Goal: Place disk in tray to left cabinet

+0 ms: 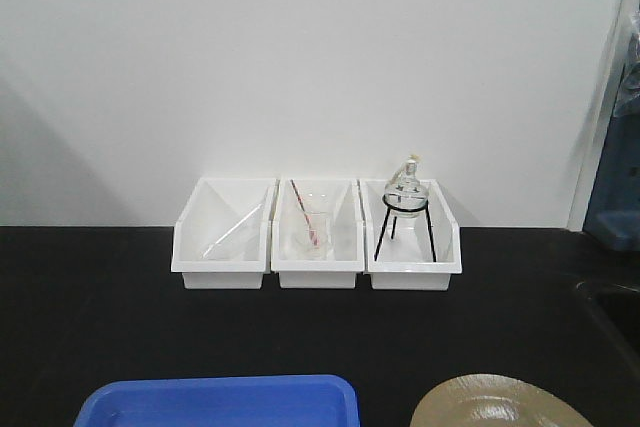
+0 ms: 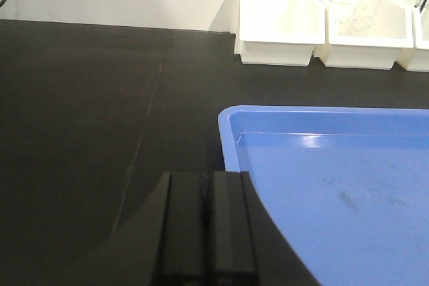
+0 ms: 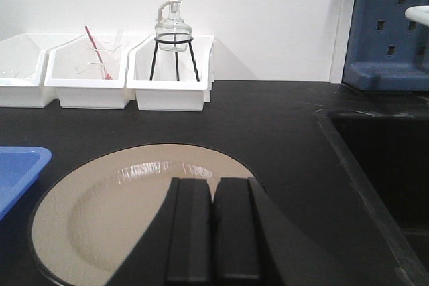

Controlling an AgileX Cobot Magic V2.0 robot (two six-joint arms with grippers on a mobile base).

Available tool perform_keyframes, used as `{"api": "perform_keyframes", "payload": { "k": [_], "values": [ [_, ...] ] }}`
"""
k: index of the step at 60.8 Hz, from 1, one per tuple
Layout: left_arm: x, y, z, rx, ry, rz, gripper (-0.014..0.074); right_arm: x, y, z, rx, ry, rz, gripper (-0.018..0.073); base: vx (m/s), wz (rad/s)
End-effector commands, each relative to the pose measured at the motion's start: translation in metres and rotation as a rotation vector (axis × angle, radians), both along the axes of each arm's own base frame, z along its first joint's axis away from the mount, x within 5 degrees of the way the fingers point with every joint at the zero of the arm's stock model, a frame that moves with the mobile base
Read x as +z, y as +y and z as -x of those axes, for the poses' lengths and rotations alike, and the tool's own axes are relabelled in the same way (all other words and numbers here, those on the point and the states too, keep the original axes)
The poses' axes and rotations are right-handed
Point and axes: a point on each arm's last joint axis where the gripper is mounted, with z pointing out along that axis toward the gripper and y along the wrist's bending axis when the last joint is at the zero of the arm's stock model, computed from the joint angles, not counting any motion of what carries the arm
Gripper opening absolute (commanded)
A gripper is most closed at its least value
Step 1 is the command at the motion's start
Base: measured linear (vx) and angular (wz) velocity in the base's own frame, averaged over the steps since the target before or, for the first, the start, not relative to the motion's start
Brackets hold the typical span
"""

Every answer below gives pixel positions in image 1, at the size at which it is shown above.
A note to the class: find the blue plastic tray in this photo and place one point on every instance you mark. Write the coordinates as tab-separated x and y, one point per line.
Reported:
287	400

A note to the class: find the beige plate with black rim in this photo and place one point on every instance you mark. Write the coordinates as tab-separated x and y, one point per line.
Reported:
493	400

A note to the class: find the blue cabinet at right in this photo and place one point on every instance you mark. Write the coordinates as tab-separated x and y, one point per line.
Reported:
613	211

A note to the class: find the red striped stirring rod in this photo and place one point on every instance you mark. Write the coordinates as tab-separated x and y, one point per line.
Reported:
302	209

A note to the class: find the middle white storage bin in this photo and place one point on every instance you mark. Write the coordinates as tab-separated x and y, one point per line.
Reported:
345	259

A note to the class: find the white storage bin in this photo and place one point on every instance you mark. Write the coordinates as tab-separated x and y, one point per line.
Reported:
420	253
213	206
345	259

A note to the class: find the glass beaker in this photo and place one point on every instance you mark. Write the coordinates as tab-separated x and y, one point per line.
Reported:
320	220

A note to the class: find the glass alcohol lamp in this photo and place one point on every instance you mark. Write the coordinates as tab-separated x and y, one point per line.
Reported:
404	195

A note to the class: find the right white storage bin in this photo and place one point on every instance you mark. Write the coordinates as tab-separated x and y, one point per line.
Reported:
420	253

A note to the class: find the glass funnel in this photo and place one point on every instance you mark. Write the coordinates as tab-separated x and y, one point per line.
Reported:
235	240

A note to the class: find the left white storage bin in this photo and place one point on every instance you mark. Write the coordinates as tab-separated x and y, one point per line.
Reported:
213	206

